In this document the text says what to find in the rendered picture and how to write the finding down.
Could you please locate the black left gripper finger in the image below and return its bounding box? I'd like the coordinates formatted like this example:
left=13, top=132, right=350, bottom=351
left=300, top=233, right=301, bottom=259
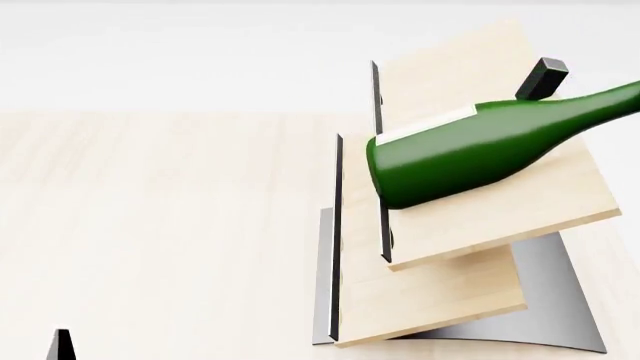
left=45, top=328, right=78, bottom=360

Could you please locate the wooden wine rack, grey base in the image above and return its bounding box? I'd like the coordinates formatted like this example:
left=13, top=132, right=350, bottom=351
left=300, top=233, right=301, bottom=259
left=310, top=18, right=623, bottom=356

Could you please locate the green glass wine bottle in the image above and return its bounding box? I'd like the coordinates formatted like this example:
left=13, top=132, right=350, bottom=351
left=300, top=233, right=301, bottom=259
left=364, top=78, right=640, bottom=212

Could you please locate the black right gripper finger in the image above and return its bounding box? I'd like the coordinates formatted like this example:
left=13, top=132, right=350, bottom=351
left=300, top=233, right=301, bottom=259
left=514, top=56, right=572, bottom=103

